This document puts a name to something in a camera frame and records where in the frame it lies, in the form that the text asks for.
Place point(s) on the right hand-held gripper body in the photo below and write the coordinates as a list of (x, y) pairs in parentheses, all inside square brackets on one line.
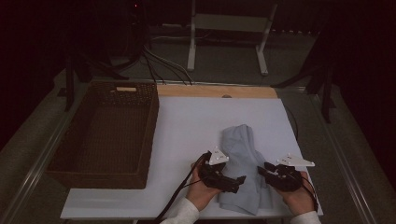
[(286, 179)]

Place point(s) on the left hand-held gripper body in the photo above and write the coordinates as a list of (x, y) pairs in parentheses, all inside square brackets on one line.
[(213, 175)]

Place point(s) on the light blue tank top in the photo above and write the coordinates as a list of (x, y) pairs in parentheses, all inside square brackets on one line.
[(241, 146)]

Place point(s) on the person's right hand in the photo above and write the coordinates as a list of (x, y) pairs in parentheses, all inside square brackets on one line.
[(299, 200)]

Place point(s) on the metal floor rail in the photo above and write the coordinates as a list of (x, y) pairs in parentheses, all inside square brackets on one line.
[(37, 169), (345, 174)]

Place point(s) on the white board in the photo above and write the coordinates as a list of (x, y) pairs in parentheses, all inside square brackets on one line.
[(180, 124)]

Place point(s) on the person's left hand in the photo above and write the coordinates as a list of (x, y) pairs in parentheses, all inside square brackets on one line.
[(199, 193)]

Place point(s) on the dark equipment with red light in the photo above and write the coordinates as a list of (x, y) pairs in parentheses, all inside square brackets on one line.
[(124, 28)]

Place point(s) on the brown wicker basket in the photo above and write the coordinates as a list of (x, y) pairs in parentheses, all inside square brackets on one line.
[(106, 133)]

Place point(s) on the white metal stand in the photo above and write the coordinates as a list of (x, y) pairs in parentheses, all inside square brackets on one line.
[(229, 22)]

